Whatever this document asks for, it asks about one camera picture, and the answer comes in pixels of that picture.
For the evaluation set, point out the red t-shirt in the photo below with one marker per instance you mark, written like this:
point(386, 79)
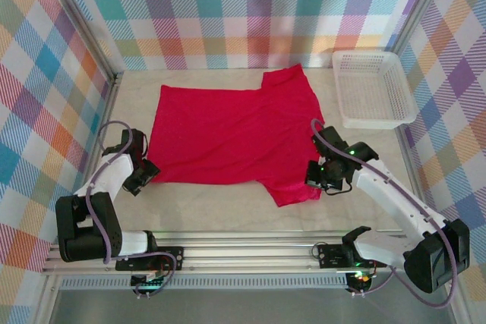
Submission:
point(228, 134)

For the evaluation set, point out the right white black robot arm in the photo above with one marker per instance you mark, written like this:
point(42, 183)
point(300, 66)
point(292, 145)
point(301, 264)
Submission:
point(387, 191)

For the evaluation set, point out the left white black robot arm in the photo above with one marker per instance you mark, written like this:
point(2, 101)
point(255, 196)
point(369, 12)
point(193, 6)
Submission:
point(110, 176)

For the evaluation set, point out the white perforated plastic basket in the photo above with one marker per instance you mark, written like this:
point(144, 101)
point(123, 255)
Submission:
point(366, 89)

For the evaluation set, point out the grey metal panel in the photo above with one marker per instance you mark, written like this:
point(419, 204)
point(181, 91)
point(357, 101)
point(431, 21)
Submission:
point(247, 307)

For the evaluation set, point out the left aluminium side rail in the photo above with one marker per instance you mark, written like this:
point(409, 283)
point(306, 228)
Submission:
point(107, 111)

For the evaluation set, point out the aluminium side rail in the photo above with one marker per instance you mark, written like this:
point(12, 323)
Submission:
point(414, 183)
point(107, 111)

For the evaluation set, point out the right aluminium side rail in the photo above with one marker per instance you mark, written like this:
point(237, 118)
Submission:
point(414, 183)

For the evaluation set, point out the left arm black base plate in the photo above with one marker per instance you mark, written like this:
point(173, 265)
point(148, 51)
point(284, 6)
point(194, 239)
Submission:
point(172, 253)

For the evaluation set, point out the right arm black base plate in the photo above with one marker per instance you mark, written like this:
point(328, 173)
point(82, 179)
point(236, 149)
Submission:
point(328, 257)

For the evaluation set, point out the wide aluminium mounting rail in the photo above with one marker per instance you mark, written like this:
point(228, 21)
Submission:
point(247, 255)

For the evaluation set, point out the left aluminium frame post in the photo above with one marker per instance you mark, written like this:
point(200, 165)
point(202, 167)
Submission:
point(80, 13)

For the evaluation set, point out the aluminium frame post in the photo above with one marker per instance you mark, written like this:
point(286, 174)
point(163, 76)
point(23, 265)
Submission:
point(80, 13)
point(421, 5)

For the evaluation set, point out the right aluminium frame post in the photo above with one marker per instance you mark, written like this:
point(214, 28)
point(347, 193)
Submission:
point(421, 5)

